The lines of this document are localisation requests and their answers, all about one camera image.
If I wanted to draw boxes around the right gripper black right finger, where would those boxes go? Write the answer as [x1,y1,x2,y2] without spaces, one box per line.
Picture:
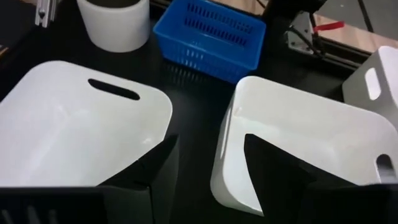
[244,133,398,224]

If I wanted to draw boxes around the silver metal corner bracket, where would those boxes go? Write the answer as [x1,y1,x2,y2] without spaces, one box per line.
[285,12,315,55]

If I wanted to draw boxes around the black cable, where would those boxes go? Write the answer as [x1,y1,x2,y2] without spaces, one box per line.
[288,25,325,58]

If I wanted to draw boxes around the red strap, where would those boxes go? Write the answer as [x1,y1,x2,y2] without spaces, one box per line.
[313,21,345,34]

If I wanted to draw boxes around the silver aluminium extrusion post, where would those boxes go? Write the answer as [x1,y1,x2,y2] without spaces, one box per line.
[34,0,60,28]

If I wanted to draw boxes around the blue slotted plastic basket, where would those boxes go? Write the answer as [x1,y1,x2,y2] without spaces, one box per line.
[152,0,267,85]

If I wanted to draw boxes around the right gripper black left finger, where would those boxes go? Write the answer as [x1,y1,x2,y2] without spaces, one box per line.
[0,134,180,224]

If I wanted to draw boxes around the white plastic handled bin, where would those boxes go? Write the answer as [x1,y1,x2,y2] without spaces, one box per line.
[210,75,398,217]
[0,60,174,188]
[341,45,398,130]

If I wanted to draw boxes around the white round plant pot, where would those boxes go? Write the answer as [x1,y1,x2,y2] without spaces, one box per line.
[76,0,150,53]

